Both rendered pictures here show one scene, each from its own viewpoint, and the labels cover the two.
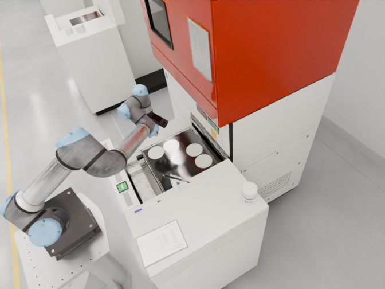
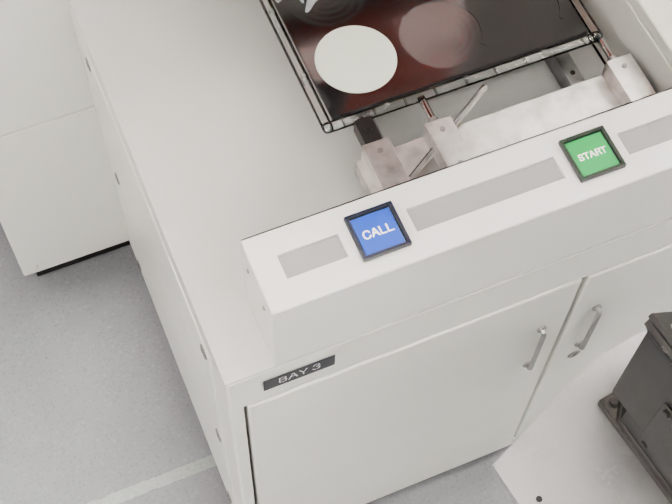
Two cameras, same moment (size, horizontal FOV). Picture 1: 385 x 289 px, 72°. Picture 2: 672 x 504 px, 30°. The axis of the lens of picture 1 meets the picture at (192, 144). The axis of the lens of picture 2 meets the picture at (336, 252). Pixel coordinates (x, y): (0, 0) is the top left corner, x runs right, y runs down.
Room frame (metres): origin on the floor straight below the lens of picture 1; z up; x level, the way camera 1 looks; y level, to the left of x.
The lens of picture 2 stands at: (1.16, 1.14, 2.14)
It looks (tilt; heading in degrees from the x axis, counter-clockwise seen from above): 62 degrees down; 266
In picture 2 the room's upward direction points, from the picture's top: 3 degrees clockwise
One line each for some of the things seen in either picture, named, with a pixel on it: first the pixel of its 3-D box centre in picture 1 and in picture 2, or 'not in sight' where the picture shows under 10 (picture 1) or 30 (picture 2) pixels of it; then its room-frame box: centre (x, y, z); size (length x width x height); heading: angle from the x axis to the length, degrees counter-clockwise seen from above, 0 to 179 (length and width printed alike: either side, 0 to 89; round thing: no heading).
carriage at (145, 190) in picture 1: (141, 182); (506, 144); (0.90, 0.33, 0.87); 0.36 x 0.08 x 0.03; 21
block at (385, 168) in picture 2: (130, 161); (388, 173); (1.05, 0.39, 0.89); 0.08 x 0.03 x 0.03; 111
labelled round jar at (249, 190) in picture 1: (249, 193); not in sight; (0.63, -0.22, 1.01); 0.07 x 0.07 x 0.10
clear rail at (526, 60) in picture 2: (152, 171); (465, 81); (0.95, 0.26, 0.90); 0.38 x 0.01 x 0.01; 21
